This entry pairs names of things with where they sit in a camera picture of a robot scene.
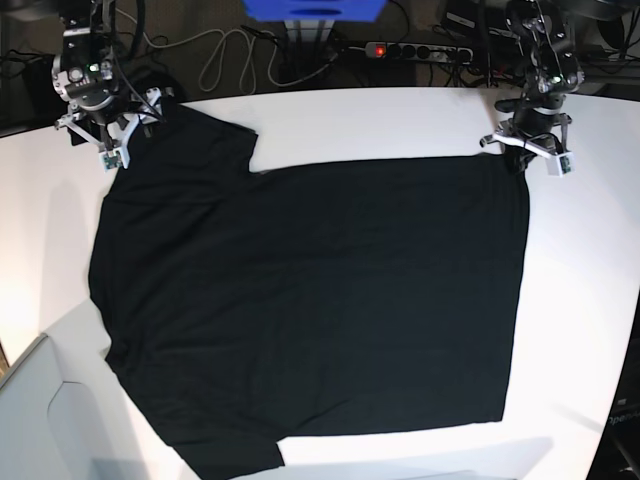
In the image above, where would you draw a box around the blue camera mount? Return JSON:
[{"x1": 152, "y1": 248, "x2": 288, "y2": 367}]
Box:
[{"x1": 243, "y1": 0, "x2": 387, "y2": 22}]

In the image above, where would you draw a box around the power strip with red switch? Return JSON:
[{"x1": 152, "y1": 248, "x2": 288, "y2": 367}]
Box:
[{"x1": 364, "y1": 42, "x2": 474, "y2": 65}]

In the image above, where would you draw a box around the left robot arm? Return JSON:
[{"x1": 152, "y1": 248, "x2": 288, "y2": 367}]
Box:
[{"x1": 480, "y1": 1, "x2": 584, "y2": 177}]

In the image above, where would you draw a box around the black T-shirt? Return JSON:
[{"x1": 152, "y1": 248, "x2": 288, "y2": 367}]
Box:
[{"x1": 89, "y1": 105, "x2": 530, "y2": 479}]

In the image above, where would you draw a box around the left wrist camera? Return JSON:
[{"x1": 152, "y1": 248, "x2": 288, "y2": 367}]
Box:
[{"x1": 545, "y1": 152, "x2": 574, "y2": 178}]

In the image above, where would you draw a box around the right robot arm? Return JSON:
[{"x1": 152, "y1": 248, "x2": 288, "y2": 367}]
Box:
[{"x1": 51, "y1": 1, "x2": 174, "y2": 170}]

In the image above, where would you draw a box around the grey looped cable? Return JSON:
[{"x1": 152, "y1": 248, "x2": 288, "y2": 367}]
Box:
[{"x1": 134, "y1": 19, "x2": 336, "y2": 94}]

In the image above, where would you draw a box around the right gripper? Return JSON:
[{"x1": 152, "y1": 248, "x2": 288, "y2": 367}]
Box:
[{"x1": 54, "y1": 87, "x2": 175, "y2": 155}]

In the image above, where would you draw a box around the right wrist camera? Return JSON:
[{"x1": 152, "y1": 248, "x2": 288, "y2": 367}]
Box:
[{"x1": 100, "y1": 147, "x2": 130, "y2": 171}]

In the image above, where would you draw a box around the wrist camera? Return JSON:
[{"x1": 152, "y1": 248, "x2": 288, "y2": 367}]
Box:
[
  {"x1": 545, "y1": 152, "x2": 574, "y2": 178},
  {"x1": 100, "y1": 147, "x2": 130, "y2": 171}
]

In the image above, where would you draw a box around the grey panel at table corner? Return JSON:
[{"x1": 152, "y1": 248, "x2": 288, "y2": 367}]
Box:
[{"x1": 1, "y1": 334, "x2": 150, "y2": 479}]

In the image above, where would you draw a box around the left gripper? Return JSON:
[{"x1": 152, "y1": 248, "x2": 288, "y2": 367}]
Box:
[{"x1": 479, "y1": 94, "x2": 573, "y2": 165}]

